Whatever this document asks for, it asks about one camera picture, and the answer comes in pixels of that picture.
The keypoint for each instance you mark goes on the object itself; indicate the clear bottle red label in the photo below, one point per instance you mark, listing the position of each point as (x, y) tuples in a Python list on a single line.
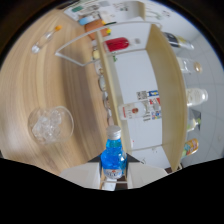
[(131, 111)]

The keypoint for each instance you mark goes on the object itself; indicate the clear glass with ice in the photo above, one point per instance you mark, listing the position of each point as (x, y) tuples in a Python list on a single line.
[(50, 126)]

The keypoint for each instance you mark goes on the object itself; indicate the yellow snack bag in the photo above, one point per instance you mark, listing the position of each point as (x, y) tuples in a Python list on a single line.
[(191, 146)]

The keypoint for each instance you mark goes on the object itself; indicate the blue liquid bottle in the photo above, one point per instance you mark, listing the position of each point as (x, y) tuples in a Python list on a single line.
[(113, 156)]

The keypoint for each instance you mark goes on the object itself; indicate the two-tier wooden shelf rack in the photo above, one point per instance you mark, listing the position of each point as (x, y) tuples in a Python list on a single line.
[(166, 100)]

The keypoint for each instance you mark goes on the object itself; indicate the red liquid bottle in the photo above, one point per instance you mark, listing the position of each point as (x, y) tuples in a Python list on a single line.
[(116, 44)]

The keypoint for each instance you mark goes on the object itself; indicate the clear bottle green cap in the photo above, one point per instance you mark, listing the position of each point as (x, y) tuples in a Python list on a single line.
[(193, 124)]

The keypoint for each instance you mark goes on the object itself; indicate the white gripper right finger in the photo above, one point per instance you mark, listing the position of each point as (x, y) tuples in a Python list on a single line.
[(146, 173)]

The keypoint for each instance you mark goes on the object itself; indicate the large clear bottle beige cap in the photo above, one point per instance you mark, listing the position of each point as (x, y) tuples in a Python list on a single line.
[(186, 65)]

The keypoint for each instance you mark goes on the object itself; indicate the light blue white cup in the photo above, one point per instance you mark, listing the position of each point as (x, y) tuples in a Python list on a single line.
[(85, 20)]

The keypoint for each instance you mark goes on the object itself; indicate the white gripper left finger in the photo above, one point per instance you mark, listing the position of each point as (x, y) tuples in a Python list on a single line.
[(81, 175)]

